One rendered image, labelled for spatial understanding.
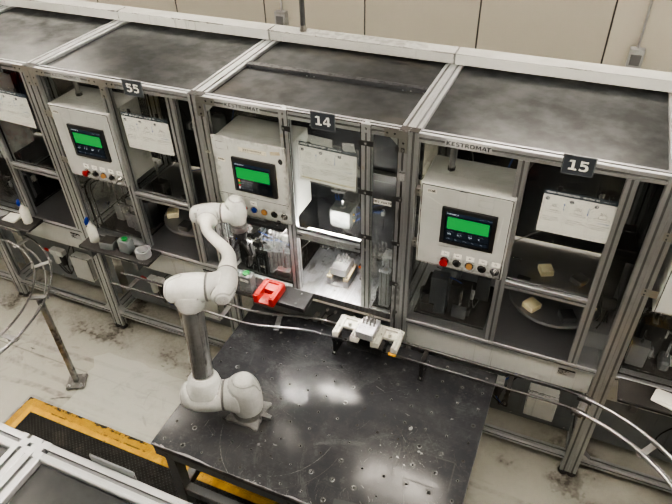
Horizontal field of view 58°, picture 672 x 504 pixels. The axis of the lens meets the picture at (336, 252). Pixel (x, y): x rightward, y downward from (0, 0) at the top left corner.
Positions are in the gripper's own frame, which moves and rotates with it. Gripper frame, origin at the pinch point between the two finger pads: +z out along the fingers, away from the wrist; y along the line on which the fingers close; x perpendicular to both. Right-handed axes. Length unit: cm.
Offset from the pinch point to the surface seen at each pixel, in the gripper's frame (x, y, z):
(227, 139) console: -10, 6, -69
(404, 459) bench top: 58, -115, 44
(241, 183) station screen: -7.2, -0.6, -45.8
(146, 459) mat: 75, 39, 112
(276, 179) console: -10, -20, -51
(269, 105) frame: -13, -18, -89
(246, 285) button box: 3.2, -1.4, 16.6
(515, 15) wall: -369, -79, -29
